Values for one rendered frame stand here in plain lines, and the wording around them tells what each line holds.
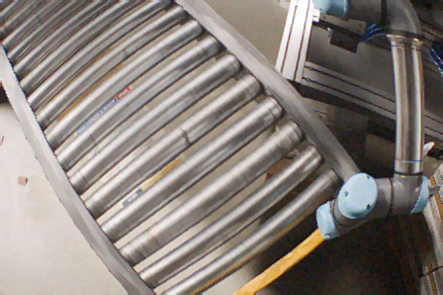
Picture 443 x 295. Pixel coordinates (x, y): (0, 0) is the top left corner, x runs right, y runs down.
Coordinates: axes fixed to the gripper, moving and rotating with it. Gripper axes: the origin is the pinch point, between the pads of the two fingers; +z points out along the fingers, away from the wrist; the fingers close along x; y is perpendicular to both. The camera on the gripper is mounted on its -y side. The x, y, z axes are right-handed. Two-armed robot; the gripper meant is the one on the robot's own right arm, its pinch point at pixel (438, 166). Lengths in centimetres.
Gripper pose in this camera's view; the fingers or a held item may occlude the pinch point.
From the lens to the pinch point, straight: 130.6
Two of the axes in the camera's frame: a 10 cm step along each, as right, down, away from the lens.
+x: -3.2, -8.9, 3.2
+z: 9.5, -3.0, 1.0
